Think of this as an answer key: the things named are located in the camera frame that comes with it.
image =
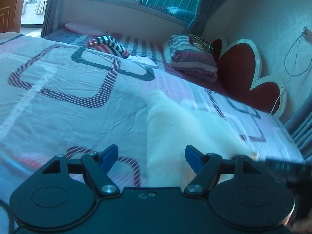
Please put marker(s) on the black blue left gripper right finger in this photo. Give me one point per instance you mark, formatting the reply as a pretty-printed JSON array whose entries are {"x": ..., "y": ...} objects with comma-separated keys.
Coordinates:
[{"x": 206, "y": 168}]

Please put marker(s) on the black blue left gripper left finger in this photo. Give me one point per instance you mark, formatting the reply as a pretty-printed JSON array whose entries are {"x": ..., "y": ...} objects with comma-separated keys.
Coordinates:
[{"x": 96, "y": 169}]

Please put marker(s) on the cream knit sweater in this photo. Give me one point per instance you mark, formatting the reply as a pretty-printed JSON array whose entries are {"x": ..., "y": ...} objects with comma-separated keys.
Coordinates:
[{"x": 171, "y": 127}]

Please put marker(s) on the blue curtain far right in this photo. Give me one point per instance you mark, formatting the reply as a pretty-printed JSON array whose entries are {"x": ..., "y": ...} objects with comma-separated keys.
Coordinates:
[{"x": 299, "y": 128}]

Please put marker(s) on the patterned pastel quilt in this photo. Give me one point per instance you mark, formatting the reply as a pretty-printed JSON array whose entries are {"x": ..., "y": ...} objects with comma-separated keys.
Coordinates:
[{"x": 62, "y": 99}]

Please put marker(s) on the striped purple pillow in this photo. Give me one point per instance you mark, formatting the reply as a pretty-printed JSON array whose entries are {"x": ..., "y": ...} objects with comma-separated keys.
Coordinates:
[{"x": 182, "y": 53}]

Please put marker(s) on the red white scalloped headboard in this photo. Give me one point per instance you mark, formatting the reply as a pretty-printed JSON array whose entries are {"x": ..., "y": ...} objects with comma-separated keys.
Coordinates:
[{"x": 240, "y": 73}]

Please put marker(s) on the red black striped cloth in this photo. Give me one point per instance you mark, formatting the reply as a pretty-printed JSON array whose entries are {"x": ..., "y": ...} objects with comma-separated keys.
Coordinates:
[{"x": 108, "y": 44}]

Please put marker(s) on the dark patterned item on pillow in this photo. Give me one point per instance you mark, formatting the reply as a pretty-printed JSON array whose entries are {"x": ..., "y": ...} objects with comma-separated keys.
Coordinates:
[{"x": 200, "y": 43}]

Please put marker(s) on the striped bed sheet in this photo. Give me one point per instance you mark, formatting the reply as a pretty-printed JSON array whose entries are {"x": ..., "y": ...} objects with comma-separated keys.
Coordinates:
[{"x": 138, "y": 48}]

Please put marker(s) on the pink small pillow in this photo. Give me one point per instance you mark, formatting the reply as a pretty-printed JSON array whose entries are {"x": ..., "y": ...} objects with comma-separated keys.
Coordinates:
[{"x": 84, "y": 29}]

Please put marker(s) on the grey curtain left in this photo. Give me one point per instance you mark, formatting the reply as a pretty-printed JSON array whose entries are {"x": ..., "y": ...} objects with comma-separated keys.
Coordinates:
[{"x": 52, "y": 17}]

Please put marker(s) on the teal cushion on sill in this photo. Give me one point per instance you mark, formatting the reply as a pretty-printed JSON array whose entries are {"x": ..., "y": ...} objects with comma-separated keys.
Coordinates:
[{"x": 182, "y": 14}]

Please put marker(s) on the brown wooden door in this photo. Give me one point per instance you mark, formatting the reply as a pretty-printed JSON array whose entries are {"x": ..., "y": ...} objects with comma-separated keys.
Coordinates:
[{"x": 11, "y": 12}]

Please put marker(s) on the wall power socket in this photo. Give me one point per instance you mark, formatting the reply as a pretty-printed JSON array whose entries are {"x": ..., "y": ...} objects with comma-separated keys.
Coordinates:
[{"x": 307, "y": 34}]

